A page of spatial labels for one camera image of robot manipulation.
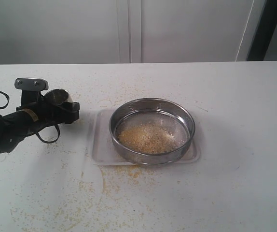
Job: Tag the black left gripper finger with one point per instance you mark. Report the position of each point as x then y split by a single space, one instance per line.
70 117
71 106

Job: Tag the stainless steel cup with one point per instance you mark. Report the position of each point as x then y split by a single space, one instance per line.
58 96

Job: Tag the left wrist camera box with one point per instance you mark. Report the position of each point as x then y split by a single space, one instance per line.
31 84

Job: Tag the round steel mesh sieve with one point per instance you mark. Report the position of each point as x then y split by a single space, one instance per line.
167 114

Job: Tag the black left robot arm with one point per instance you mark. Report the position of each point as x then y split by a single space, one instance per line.
12 131

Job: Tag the white rectangular plastic tray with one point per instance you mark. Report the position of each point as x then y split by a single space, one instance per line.
104 154

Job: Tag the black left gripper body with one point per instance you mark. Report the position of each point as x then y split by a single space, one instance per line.
42 114

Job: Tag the white rice grains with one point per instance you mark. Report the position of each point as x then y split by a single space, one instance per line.
148 139

